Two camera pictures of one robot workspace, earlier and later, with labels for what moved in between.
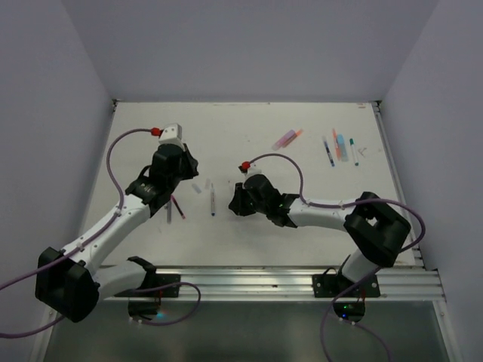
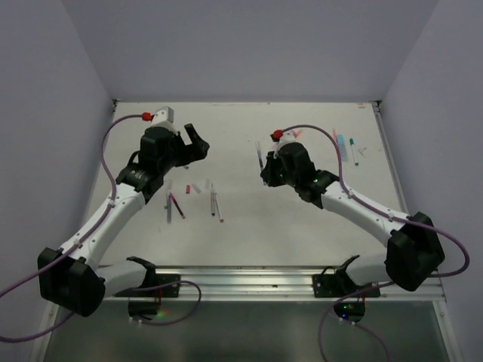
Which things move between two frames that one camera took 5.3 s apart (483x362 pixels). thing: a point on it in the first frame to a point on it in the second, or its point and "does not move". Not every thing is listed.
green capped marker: (352, 142) does not move
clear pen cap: (196, 188) does not move
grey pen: (169, 212) does not move
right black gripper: (237, 204) to (269, 171)
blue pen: (329, 154) to (258, 151)
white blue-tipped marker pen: (213, 200) does not move
